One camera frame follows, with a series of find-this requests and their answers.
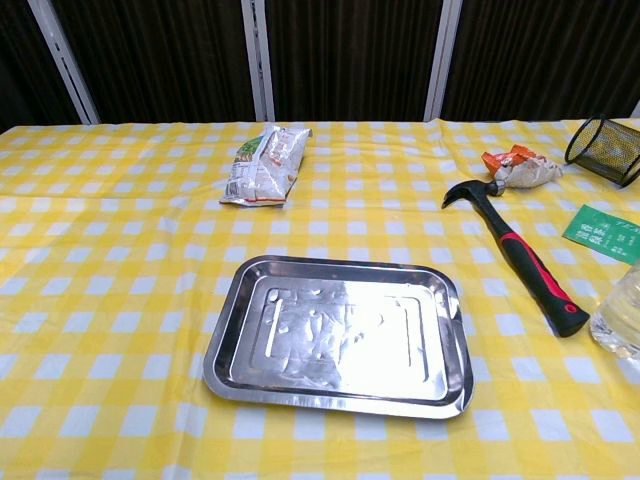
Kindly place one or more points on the clear plastic bottle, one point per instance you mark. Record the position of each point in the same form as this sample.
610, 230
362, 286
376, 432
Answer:
620, 315

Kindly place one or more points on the stainless steel rectangular tray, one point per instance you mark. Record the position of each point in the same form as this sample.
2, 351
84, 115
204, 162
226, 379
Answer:
340, 340

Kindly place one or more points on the white silver snack bag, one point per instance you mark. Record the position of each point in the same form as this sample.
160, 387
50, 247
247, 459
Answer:
265, 167

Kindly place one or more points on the yellow white checkered tablecloth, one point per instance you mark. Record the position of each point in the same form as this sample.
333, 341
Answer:
125, 300

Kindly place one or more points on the black red claw hammer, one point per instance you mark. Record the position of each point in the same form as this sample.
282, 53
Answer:
525, 265

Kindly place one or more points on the crumpled orange white wrapper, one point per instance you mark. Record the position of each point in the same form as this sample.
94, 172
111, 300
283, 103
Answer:
525, 172

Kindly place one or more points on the green printed sachet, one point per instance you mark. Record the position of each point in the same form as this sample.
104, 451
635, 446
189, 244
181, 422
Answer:
602, 232

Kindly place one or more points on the black mesh pen holder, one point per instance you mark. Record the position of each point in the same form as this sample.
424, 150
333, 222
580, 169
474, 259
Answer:
607, 150

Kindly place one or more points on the white partition frame post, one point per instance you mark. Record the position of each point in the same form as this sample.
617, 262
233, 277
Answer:
65, 65
259, 65
442, 65

